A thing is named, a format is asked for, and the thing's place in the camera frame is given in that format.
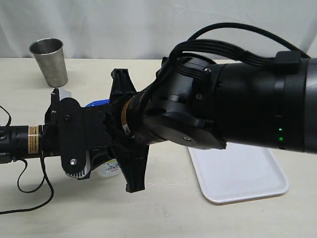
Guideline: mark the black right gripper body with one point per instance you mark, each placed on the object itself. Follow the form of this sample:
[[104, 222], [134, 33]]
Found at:
[[114, 134]]

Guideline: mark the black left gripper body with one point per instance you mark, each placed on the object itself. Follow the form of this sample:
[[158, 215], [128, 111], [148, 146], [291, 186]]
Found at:
[[50, 140]]

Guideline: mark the blue plastic lid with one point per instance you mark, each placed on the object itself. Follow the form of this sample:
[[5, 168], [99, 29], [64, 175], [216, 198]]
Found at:
[[98, 103]]

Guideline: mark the clear plastic container with label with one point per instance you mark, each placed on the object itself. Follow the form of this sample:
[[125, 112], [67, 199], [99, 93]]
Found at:
[[109, 169]]

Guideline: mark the stainless steel cup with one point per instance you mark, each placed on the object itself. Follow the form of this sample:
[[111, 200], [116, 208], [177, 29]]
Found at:
[[49, 55]]

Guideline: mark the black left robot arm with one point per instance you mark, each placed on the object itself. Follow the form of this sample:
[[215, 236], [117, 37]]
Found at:
[[30, 141]]

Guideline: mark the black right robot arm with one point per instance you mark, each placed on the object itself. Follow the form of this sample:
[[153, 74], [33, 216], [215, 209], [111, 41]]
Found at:
[[268, 106]]

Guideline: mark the white backdrop curtain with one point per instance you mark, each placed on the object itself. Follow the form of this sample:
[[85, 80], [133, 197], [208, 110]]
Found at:
[[144, 29]]

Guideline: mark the white rectangular tray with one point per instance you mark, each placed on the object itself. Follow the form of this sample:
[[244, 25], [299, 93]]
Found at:
[[238, 173]]

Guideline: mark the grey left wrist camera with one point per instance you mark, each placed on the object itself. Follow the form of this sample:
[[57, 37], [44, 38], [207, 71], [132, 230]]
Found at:
[[63, 94]]

